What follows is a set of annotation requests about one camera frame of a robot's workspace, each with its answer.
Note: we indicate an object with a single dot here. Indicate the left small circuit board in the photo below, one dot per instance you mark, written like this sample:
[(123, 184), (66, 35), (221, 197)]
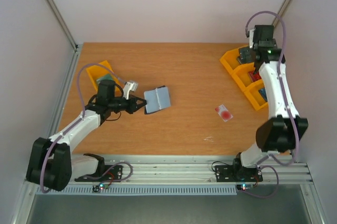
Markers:
[(99, 188)]

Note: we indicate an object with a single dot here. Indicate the blue leather card holder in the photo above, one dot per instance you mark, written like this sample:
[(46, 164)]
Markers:
[(157, 99)]

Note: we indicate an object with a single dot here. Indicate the small circuit board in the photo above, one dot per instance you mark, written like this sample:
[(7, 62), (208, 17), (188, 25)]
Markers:
[(99, 188), (244, 186)]

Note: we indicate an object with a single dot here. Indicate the aluminium rail base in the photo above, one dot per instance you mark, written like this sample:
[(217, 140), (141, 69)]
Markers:
[(196, 169)]

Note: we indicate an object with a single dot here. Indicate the yellow bin near right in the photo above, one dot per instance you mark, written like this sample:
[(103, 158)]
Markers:
[(254, 97)]

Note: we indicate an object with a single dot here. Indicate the blue credit card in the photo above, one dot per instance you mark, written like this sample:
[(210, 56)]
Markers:
[(262, 92)]

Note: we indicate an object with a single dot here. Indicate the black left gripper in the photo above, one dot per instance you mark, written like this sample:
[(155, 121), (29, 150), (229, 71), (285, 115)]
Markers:
[(134, 107)]

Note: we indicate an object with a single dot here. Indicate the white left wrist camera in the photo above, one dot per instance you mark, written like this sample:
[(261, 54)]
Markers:
[(130, 86)]

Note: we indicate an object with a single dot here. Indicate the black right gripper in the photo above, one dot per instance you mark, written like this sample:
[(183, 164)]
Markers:
[(244, 55)]

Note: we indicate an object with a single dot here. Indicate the grey slotted cable duct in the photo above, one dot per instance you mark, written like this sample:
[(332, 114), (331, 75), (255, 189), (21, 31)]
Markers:
[(150, 190)]

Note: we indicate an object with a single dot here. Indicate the yellow bin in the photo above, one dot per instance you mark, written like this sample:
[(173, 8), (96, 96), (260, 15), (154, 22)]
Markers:
[(230, 62), (254, 97), (241, 78), (94, 72)]

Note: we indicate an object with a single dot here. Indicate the yellow bin middle right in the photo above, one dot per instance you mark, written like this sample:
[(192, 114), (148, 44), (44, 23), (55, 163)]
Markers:
[(241, 78)]

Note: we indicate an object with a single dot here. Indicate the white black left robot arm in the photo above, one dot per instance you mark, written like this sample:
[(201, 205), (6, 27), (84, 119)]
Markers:
[(51, 165)]

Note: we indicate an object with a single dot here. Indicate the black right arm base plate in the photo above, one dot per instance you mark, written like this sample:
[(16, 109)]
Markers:
[(226, 173)]

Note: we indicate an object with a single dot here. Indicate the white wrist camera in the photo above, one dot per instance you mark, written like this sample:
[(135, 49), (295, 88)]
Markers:
[(251, 37), (130, 86)]

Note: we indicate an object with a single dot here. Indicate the left aluminium corner post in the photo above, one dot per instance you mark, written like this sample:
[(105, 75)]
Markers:
[(62, 24)]

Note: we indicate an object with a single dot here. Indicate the right small circuit board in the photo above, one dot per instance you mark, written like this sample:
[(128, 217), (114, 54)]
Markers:
[(244, 186)]

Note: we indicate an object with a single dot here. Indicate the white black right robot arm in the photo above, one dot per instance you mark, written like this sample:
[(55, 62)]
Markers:
[(284, 128)]

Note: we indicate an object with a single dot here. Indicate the yellow bin left side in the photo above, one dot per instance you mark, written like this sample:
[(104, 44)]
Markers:
[(94, 72)]

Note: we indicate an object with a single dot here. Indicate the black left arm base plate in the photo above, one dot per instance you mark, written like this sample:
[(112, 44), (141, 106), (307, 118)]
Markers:
[(114, 173)]

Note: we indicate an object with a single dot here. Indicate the red credit card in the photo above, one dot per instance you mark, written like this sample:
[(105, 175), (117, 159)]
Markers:
[(254, 76)]

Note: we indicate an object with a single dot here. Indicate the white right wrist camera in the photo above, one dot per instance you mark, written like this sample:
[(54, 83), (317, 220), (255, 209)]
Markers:
[(251, 37)]

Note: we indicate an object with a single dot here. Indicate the teal credit card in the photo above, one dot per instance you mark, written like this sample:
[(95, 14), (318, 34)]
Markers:
[(105, 77)]

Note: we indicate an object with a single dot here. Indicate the yellow bin far right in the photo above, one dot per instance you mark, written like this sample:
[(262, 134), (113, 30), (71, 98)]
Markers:
[(230, 62)]

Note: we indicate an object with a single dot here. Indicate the white card red circles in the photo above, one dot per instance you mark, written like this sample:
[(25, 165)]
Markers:
[(224, 113)]

